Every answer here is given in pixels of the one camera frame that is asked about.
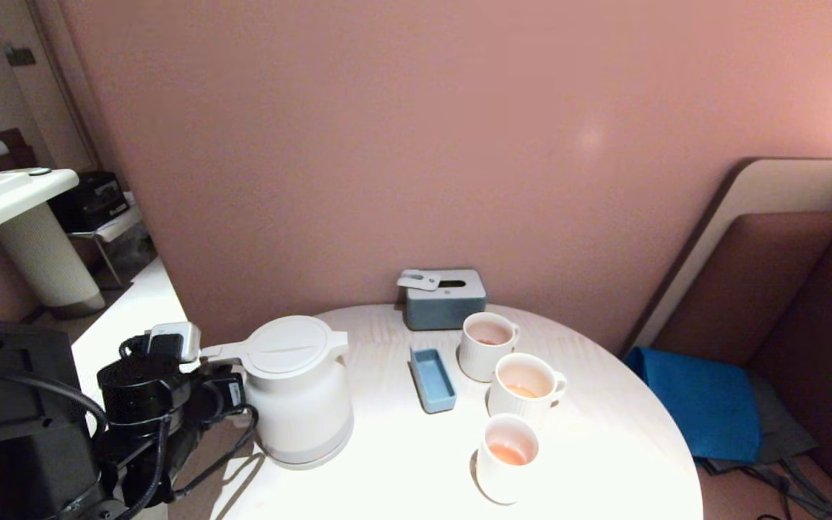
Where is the metal stool with white top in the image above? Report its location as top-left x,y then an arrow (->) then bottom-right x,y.
66,206 -> 157,290

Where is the blue cloth bag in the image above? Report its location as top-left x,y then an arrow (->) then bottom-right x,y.
625,347 -> 762,463

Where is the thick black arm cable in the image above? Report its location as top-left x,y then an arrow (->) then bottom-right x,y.
0,357 -> 110,441

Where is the grey bag with straps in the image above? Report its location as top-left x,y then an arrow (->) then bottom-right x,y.
698,372 -> 832,517

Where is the brown upholstered bench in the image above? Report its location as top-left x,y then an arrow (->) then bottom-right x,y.
651,211 -> 832,520

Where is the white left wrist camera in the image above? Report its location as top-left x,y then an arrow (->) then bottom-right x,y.
147,322 -> 202,364

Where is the beige backrest panel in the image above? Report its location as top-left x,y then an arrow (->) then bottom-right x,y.
622,156 -> 832,355

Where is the white ribbed ceramic mug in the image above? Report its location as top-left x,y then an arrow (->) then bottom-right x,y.
458,311 -> 521,382
487,352 -> 568,427
474,414 -> 540,505

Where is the white electric kettle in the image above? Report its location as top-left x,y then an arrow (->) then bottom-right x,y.
199,315 -> 354,470

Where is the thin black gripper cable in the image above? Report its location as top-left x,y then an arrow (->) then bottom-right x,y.
163,404 -> 259,503

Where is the brown wooden holder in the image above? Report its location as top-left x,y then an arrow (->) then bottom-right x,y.
0,127 -> 38,172

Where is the small blue rectangular tray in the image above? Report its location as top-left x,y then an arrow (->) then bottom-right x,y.
409,347 -> 458,414

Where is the grey-blue tissue box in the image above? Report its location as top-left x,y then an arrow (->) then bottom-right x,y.
402,269 -> 488,331

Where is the black box appliance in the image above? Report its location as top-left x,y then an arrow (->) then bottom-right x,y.
51,170 -> 130,232

